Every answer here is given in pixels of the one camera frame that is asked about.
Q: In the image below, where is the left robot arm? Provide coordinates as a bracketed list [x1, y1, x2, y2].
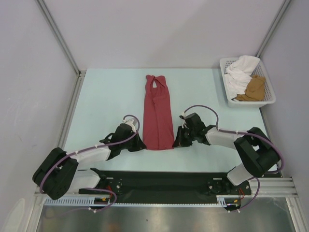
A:
[32, 118, 146, 200]

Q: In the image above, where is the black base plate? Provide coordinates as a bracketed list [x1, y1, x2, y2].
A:
[79, 168, 252, 204]

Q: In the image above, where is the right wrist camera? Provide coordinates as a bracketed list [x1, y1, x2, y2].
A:
[179, 112, 189, 129]

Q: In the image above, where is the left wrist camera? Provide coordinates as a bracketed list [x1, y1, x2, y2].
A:
[123, 118, 137, 133]

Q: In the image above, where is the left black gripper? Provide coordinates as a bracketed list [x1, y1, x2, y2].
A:
[120, 130, 146, 152]

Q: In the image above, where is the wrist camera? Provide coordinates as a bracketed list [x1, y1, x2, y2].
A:
[123, 118, 137, 133]
[179, 112, 189, 129]

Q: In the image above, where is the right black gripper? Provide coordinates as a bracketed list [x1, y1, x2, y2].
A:
[172, 126, 196, 148]

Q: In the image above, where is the white plastic basket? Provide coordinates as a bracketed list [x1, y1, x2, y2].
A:
[220, 57, 276, 108]

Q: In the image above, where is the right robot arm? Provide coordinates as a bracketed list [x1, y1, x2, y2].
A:
[173, 113, 284, 194]

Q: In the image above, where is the white tank top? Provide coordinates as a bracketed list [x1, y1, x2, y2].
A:
[225, 55, 260, 99]

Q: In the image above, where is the tan tank top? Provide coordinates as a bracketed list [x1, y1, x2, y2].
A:
[235, 75, 266, 102]

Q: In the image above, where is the left aluminium frame post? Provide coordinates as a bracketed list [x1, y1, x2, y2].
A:
[35, 0, 86, 148]

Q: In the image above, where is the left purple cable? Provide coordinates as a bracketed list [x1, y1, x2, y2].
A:
[38, 114, 141, 219]

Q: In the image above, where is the red tank top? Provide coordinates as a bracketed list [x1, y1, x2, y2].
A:
[142, 75, 174, 150]

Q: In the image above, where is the aluminium frame post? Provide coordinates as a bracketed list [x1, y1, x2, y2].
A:
[255, 0, 294, 58]
[35, 0, 86, 148]

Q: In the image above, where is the white cable duct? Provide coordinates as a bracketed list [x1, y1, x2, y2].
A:
[44, 196, 238, 207]

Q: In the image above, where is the right aluminium frame post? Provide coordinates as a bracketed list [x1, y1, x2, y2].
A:
[255, 0, 294, 58]

